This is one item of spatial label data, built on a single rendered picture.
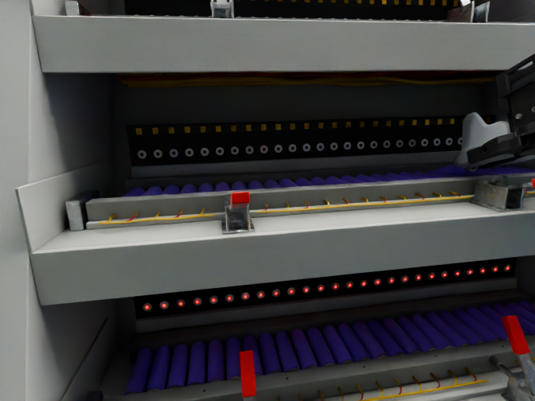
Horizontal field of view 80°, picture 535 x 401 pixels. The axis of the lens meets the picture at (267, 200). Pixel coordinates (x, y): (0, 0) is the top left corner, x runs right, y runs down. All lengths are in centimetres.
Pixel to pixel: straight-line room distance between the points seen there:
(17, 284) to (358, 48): 36
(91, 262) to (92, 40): 19
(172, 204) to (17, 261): 12
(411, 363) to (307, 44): 34
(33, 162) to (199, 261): 15
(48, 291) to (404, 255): 30
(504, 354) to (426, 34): 35
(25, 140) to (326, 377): 34
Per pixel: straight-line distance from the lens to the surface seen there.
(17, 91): 34
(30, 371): 32
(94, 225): 33
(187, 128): 45
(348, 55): 35
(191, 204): 32
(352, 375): 38
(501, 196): 38
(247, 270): 28
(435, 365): 42
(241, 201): 21
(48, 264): 30
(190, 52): 33
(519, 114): 39
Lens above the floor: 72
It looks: 7 degrees up
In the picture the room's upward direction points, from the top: 5 degrees counter-clockwise
